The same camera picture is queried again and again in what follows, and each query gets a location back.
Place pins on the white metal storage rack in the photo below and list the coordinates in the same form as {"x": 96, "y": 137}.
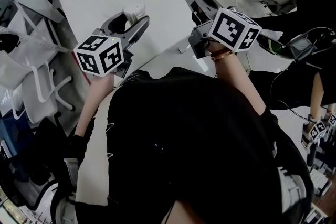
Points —
{"x": 36, "y": 42}

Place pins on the white shelf unit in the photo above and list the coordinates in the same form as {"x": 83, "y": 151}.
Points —
{"x": 320, "y": 183}

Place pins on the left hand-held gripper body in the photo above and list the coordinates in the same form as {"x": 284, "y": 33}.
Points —
{"x": 99, "y": 56}

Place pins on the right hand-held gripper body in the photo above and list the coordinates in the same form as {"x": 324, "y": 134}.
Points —
{"x": 231, "y": 30}

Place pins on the person's right forearm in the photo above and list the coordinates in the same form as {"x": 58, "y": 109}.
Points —
{"x": 236, "y": 78}

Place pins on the blue cabinet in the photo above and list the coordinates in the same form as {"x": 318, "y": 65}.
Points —
{"x": 10, "y": 133}

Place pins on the person's black white shirt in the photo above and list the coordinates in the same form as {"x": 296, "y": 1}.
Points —
{"x": 183, "y": 126}

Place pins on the person's left forearm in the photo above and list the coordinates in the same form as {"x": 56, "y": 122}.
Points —
{"x": 94, "y": 99}

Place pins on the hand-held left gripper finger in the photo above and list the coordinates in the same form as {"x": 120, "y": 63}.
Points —
{"x": 140, "y": 30}
{"x": 107, "y": 25}

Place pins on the white office chair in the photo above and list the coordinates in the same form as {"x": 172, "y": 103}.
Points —
{"x": 34, "y": 86}

